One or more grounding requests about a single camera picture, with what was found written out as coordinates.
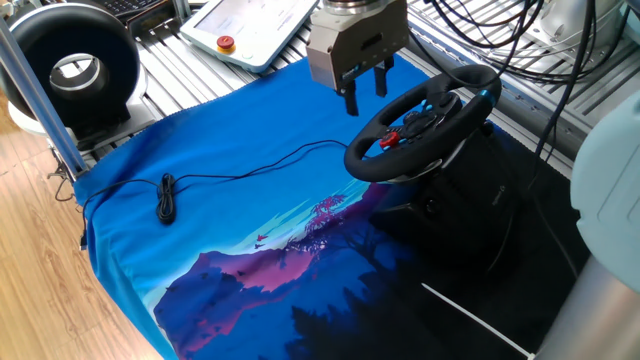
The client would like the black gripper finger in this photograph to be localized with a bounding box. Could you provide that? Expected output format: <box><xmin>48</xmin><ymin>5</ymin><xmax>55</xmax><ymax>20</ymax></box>
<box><xmin>343</xmin><ymin>78</ymin><xmax>361</xmax><ymax>118</ymax></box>
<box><xmin>373</xmin><ymin>56</ymin><xmax>396</xmax><ymax>99</ymax></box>

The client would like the grey gripper body blue side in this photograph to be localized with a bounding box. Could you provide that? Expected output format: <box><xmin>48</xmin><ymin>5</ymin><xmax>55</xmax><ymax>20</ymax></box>
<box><xmin>305</xmin><ymin>0</ymin><xmax>410</xmax><ymax>93</ymax></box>

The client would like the black racing steering wheel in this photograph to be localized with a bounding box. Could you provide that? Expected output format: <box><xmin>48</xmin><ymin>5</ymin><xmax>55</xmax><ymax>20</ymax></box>
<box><xmin>343</xmin><ymin>63</ymin><xmax>503</xmax><ymax>184</ymax></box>

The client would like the black steering wheel base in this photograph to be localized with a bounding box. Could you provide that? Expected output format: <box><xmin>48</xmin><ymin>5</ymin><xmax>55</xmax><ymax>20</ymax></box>
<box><xmin>369</xmin><ymin>122</ymin><xmax>531</xmax><ymax>264</ymax></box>

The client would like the white teach pendant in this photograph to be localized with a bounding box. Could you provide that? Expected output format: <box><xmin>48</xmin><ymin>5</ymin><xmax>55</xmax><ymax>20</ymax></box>
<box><xmin>178</xmin><ymin>0</ymin><xmax>321</xmax><ymax>75</ymax></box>

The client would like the blue landscape print cloth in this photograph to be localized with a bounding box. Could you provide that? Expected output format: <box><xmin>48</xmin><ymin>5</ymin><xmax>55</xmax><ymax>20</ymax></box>
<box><xmin>73</xmin><ymin>54</ymin><xmax>592</xmax><ymax>360</ymax></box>

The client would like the black keyboard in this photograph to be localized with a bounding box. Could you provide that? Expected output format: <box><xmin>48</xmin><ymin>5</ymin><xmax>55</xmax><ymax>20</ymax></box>
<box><xmin>93</xmin><ymin>0</ymin><xmax>162</xmax><ymax>17</ymax></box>

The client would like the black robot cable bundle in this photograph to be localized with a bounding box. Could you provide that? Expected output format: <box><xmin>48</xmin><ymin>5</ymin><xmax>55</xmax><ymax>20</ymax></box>
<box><xmin>409</xmin><ymin>0</ymin><xmax>632</xmax><ymax>166</ymax></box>

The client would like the black usb cable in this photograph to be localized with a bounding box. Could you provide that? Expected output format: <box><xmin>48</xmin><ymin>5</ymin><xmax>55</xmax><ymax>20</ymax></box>
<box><xmin>79</xmin><ymin>139</ymin><xmax>349</xmax><ymax>252</ymax></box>

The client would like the thin black wire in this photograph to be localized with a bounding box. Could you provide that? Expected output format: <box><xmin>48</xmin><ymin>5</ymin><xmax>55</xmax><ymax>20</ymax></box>
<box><xmin>47</xmin><ymin>148</ymin><xmax>77</xmax><ymax>204</ymax></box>

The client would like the aluminium frame post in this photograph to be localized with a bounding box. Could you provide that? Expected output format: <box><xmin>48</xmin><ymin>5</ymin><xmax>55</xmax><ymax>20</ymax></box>
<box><xmin>0</xmin><ymin>17</ymin><xmax>89</xmax><ymax>180</ymax></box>

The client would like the black round ring device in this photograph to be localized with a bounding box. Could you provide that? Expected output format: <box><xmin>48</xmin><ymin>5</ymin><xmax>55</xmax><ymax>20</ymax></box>
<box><xmin>0</xmin><ymin>2</ymin><xmax>151</xmax><ymax>151</ymax></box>

